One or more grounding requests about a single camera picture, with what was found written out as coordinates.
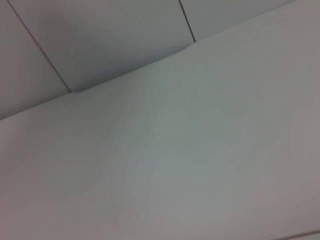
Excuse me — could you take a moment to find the white backdrop panel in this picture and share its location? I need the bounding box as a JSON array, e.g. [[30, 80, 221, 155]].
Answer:
[[7, 0, 196, 94], [0, 0, 72, 121], [178, 0, 297, 43]]

